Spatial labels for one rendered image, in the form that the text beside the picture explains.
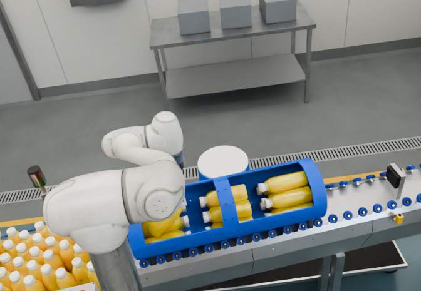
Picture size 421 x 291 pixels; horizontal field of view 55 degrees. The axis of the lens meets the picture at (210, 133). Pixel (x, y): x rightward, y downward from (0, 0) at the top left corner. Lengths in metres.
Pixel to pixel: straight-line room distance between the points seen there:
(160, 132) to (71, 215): 0.59
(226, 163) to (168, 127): 0.82
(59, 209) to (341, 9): 4.54
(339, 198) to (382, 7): 3.51
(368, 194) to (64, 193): 1.62
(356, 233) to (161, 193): 1.41
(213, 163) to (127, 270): 1.22
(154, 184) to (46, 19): 4.23
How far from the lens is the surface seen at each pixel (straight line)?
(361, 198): 2.19
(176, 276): 1.99
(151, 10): 4.78
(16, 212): 3.97
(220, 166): 2.18
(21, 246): 2.03
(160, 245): 1.79
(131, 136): 1.44
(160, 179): 0.90
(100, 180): 0.94
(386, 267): 2.93
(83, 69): 5.19
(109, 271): 1.07
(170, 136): 1.45
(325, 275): 2.70
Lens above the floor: 2.49
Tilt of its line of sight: 37 degrees down
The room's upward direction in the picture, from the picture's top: 8 degrees counter-clockwise
